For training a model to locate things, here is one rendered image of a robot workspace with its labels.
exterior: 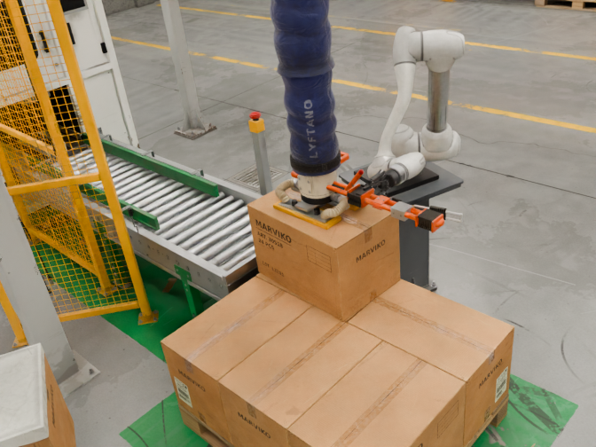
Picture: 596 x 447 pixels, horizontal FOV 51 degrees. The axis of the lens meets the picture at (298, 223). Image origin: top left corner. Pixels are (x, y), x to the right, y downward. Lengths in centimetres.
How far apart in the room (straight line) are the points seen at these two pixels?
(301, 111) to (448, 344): 114
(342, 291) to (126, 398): 138
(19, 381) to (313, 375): 110
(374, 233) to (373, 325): 41
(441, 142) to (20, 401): 227
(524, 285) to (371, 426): 183
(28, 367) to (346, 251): 129
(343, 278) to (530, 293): 152
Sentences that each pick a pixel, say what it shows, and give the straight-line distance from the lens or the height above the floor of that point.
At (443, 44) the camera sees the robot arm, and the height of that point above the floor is 154.
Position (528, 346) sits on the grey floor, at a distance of 358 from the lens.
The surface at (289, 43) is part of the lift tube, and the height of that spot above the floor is 173.
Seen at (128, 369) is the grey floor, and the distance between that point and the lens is 369.
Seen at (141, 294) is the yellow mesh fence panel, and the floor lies 21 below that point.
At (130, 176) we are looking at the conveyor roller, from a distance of 446.
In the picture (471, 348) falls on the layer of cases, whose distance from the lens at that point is 272.
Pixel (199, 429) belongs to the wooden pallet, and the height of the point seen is 6.
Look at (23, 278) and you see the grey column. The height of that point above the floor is 71.
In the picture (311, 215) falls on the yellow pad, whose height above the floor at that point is 97.
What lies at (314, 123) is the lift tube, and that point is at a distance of 262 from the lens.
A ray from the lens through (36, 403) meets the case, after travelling 214.
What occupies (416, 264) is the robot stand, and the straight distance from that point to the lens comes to 374.
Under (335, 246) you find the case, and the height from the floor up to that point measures 94.
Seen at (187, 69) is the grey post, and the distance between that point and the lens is 625.
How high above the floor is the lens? 240
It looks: 31 degrees down
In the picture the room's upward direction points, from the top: 7 degrees counter-clockwise
